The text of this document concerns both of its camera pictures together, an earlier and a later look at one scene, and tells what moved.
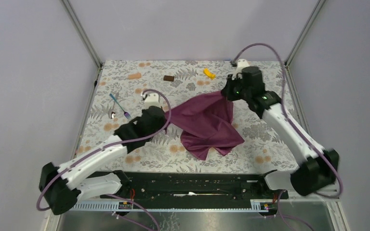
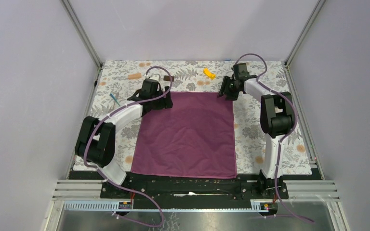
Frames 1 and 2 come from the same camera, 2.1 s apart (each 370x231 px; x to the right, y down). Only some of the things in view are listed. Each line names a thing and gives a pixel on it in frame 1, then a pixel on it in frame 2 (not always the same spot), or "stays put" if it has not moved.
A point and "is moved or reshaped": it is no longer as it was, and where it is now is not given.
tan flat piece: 135,76 stays put
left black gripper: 162,124 -> 164,103
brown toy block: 168,78 stays put
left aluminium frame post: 88,44 stays put
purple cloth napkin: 206,121 is moved or reshaped
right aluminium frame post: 289,75 stays put
